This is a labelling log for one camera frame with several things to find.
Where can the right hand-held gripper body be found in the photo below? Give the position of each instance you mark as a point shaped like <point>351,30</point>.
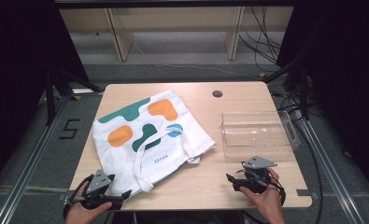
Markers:
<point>257,179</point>

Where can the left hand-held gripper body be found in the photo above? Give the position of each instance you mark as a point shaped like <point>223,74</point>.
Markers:
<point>98,183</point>

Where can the clear plastic box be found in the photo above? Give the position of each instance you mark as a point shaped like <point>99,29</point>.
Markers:
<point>257,137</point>

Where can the white tote bag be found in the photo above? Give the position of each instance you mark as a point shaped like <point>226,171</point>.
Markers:
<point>160,146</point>

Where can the person's right hand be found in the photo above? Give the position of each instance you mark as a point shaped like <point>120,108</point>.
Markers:
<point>267,202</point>

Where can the person's left hand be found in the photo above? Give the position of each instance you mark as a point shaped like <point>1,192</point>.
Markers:
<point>79,214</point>

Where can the yellow floor tape piece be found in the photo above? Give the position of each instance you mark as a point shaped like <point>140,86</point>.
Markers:
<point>262,75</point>
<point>76,97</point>

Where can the black metal stand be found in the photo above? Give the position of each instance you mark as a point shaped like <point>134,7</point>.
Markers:
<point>303,90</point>
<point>50,99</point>

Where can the black curtain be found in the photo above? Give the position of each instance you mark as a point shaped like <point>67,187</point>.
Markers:
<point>344,77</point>
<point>17,77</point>

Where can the light wooden shelf unit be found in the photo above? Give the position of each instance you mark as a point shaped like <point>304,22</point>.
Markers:
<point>123,40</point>

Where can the aluminium floor rail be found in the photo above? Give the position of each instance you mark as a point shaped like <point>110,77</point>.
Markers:
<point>331,174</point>
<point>26,171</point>

